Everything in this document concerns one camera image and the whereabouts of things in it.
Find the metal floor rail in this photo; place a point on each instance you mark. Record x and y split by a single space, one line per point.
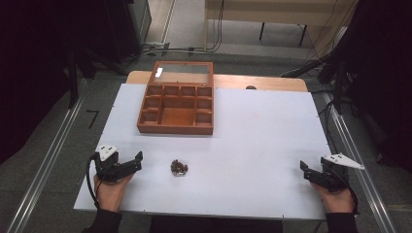
45 165
359 152

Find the person's lap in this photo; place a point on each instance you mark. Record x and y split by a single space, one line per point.
213 225

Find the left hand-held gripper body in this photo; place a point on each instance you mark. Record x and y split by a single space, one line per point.
108 158

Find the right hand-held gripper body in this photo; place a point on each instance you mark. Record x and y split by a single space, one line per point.
336 168

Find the person's right hand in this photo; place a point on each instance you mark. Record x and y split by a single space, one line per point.
336 200

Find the light wooden bench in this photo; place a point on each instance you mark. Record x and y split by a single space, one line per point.
275 13

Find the white table board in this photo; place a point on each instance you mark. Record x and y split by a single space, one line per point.
259 145

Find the person's left hand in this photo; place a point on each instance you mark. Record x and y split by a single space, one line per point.
110 194

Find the wooden compartment box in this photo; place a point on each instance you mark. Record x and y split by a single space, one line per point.
178 106

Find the black curtain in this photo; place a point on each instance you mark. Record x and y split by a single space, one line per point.
382 71
32 64

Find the dark cabinet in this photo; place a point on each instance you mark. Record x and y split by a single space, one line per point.
129 26

